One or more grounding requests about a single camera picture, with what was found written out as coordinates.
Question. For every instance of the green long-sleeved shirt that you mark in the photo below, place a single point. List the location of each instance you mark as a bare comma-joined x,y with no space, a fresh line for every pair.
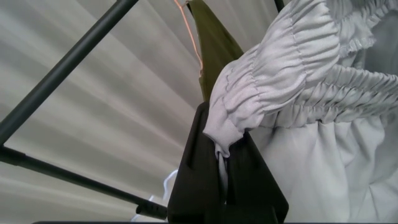
214,46

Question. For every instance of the pink clothes hanger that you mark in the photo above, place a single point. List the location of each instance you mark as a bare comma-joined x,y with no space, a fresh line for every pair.
192,40

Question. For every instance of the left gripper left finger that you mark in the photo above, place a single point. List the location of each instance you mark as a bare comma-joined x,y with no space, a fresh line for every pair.
192,186

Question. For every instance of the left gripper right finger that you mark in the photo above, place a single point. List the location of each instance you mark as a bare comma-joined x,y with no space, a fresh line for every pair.
252,189

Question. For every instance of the pale grey shorts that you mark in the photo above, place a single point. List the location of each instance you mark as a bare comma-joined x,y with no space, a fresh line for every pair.
326,155

